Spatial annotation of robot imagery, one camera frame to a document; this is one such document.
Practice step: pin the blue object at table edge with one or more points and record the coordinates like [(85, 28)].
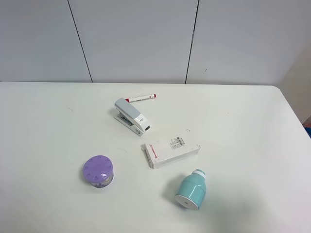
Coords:
[(308, 130)]

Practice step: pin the white cardboard box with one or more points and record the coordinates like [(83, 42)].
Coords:
[(170, 149)]

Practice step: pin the purple lidded round jar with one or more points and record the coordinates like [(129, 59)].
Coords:
[(98, 171)]

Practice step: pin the teal bottle-shaped pencil sharpener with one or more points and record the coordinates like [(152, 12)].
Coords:
[(192, 190)]

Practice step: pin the red white marker pen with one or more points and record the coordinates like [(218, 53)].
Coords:
[(141, 98)]

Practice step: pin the white grey stapler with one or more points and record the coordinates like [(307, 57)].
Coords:
[(130, 117)]

